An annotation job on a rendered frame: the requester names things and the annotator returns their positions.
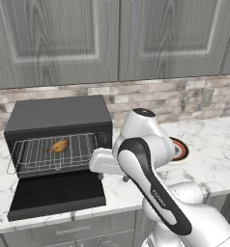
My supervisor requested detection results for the brown chicken drumstick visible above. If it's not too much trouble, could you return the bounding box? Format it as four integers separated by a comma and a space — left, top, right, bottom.
45, 138, 70, 154

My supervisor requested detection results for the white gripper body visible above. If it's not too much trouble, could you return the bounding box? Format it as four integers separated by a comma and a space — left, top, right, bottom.
88, 148, 126, 177

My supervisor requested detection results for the red and black plate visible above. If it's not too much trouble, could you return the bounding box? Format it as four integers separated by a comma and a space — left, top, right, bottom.
169, 136, 190, 162

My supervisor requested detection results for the grey steel sink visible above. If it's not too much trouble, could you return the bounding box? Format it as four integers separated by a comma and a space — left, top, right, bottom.
203, 189, 230, 230

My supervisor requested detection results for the grey wall socket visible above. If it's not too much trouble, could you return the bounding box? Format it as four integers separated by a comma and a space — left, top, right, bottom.
199, 88, 216, 108

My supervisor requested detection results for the grey drawer front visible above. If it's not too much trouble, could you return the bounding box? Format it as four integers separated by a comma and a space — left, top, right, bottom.
1, 209, 138, 247

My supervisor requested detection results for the grey drawer handle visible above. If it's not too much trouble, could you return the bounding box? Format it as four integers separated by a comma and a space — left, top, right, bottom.
54, 224, 93, 236

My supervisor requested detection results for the black toaster oven door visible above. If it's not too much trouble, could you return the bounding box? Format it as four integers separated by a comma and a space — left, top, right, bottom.
6, 169, 107, 223

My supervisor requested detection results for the metal wire oven rack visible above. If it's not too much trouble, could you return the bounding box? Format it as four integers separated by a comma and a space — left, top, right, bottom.
6, 132, 100, 176

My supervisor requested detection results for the grey base cupboard front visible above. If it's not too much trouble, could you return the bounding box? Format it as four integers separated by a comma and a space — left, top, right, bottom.
132, 208, 155, 247

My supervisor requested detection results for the black toaster oven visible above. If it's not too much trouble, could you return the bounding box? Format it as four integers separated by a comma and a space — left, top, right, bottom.
3, 95, 114, 179

